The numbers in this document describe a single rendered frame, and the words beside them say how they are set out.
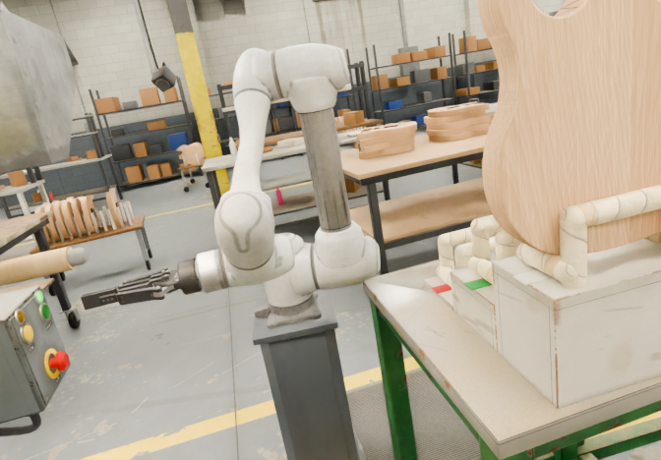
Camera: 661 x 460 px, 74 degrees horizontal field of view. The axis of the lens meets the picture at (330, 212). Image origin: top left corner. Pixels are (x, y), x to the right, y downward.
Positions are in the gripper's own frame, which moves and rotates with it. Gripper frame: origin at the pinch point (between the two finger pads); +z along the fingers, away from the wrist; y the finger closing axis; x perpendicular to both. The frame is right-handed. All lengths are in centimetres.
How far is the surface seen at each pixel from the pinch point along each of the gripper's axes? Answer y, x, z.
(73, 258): -32.7, 18.2, -9.6
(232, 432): 81, -107, -6
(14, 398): -12.5, -10.5, 15.1
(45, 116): -45, 36, -16
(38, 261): -32.9, 18.8, -5.6
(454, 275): -22, -5, -70
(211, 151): 654, -33, -6
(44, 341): -4.1, -4.7, 11.1
